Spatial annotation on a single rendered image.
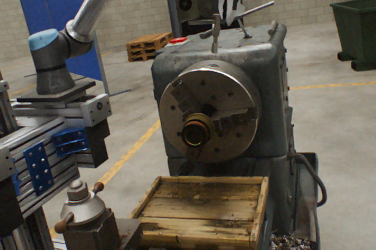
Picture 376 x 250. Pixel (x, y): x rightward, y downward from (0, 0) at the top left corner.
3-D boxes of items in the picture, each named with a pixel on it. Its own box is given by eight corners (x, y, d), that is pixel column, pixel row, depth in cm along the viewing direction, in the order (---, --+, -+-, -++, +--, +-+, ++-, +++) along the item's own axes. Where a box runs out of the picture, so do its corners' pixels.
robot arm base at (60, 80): (29, 95, 154) (22, 70, 152) (56, 84, 167) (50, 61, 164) (57, 94, 148) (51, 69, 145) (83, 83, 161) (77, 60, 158)
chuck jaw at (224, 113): (216, 106, 122) (254, 102, 118) (219, 121, 123) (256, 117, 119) (207, 118, 112) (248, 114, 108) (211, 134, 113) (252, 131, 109)
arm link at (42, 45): (28, 69, 153) (18, 34, 149) (56, 61, 164) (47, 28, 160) (47, 69, 147) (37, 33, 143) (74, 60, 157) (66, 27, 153)
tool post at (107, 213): (92, 243, 78) (80, 199, 75) (125, 245, 76) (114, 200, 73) (71, 269, 71) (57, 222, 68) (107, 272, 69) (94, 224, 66)
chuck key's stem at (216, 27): (214, 53, 116) (216, 14, 112) (208, 52, 118) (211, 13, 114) (219, 53, 117) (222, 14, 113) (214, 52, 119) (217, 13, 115)
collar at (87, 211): (76, 199, 75) (73, 186, 74) (113, 201, 72) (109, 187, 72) (51, 225, 68) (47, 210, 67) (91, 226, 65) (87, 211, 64)
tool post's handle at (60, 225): (68, 220, 68) (65, 210, 67) (78, 220, 67) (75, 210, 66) (53, 236, 64) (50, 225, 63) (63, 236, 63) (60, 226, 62)
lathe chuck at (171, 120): (167, 143, 138) (169, 57, 127) (255, 158, 130) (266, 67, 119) (158, 154, 130) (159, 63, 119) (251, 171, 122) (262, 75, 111)
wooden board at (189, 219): (159, 186, 128) (157, 175, 127) (269, 188, 117) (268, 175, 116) (118, 245, 101) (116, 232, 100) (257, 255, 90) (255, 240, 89)
